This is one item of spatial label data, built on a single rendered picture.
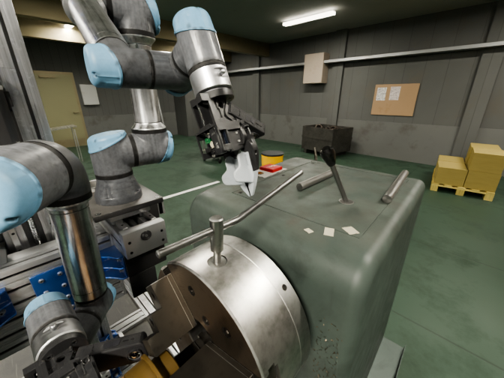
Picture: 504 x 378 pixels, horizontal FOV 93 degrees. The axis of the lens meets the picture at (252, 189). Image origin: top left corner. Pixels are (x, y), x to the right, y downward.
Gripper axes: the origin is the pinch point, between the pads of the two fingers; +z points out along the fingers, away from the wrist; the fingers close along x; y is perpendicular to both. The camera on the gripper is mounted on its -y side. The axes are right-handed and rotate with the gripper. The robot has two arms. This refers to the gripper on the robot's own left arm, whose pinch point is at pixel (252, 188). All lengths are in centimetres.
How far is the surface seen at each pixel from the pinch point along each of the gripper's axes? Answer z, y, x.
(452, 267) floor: 142, -227, -4
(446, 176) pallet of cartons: 106, -456, -19
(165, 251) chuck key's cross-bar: 3.0, 22.6, 3.3
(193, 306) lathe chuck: 16.0, 18.2, -4.3
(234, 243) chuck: 8.7, 8.0, -1.0
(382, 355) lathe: 83, -48, -6
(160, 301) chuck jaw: 13.3, 22.1, -7.9
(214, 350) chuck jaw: 22.7, 19.0, -0.4
